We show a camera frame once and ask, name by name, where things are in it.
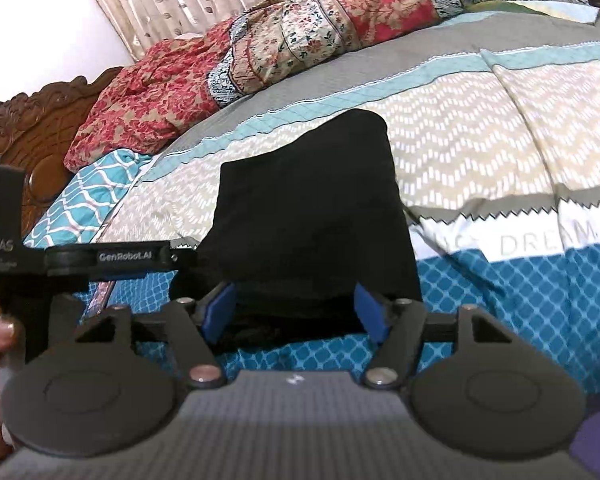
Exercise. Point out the patterned bed sheet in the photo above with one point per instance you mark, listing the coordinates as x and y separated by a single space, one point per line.
480 135

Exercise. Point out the teal lattice pillow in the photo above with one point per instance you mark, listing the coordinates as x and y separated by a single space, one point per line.
85 195

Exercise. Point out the black pants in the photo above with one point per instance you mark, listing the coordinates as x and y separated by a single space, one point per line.
305 210

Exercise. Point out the carved wooden headboard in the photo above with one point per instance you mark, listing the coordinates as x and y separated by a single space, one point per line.
45 110

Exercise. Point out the red floral cloth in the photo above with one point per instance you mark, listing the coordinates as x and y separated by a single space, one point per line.
150 95

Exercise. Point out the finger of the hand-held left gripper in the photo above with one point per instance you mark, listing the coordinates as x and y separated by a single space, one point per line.
130 258

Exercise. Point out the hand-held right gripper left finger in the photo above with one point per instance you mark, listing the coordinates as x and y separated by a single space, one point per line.
220 312

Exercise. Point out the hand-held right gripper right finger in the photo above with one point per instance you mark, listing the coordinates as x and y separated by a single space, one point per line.
372 312

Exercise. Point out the purple clothing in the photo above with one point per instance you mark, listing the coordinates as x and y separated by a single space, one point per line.
597 435

